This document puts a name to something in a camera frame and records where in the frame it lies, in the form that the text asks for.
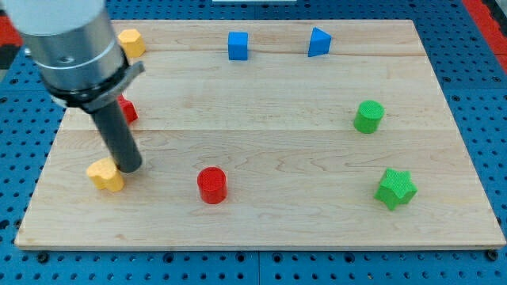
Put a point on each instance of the wooden board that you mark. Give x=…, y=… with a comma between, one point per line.
x=300, y=177

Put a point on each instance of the blue triangle block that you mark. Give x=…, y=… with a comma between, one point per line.
x=320, y=42

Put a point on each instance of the yellow hexagon block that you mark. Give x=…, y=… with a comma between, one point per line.
x=132, y=43

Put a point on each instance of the red cylinder block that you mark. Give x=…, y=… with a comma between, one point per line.
x=212, y=184

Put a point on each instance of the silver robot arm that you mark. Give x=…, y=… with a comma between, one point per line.
x=81, y=65

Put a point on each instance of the blue cube block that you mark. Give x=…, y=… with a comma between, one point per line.
x=237, y=44

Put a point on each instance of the yellow heart block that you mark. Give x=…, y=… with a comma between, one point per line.
x=104, y=174

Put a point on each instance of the green star block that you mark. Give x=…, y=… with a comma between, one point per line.
x=395, y=188

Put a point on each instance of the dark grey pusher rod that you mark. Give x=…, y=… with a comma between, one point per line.
x=114, y=130

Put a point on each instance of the green cylinder block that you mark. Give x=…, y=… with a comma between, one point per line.
x=368, y=116

